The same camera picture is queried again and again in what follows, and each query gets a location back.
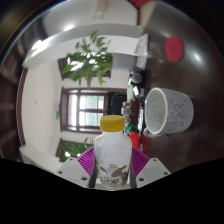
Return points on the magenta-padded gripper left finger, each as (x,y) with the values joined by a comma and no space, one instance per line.
(75,170)

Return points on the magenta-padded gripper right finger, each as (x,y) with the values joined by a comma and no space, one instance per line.
(151,170)

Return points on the yellow-capped white plastic bottle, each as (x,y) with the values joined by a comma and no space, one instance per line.
(113,150)

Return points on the green plant in white pot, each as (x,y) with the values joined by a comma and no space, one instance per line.
(75,150)
(88,61)

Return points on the dark wooden framed window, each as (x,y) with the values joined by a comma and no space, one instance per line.
(63,63)
(61,146)

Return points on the green exit sign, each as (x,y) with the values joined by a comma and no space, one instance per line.
(57,115)

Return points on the dark wooden glazed double door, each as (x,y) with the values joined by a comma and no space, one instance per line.
(83,110)

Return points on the white speckled mug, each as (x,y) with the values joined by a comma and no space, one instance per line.
(176,111)

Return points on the brown box of white packets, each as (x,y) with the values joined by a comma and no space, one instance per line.
(126,111)

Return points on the black chair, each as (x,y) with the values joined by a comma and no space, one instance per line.
(116,103)

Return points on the green booklet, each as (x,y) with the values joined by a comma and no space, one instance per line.
(130,93)

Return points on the grey round device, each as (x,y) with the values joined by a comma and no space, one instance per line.
(136,78)

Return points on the white paper booklet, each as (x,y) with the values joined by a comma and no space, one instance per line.
(142,50)

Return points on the flat round red coaster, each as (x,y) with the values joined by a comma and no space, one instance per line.
(174,49)

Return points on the red carpeted staircase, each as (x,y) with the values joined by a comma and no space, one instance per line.
(140,2)

